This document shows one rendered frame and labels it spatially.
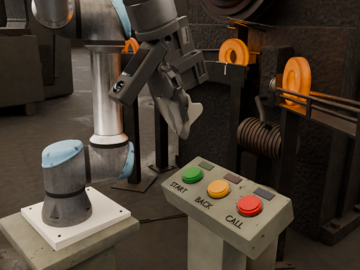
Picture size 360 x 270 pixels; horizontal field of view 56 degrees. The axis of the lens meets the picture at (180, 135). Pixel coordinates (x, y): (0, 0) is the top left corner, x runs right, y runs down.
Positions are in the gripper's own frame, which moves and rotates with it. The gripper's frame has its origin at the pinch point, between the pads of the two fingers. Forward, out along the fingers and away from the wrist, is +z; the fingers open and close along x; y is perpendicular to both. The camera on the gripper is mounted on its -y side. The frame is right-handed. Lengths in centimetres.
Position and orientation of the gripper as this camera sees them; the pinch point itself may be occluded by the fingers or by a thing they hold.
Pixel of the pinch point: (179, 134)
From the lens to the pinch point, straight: 63.2
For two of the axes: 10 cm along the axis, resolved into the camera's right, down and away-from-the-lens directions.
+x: -6.3, -2.4, 7.4
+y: 7.3, -5.2, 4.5
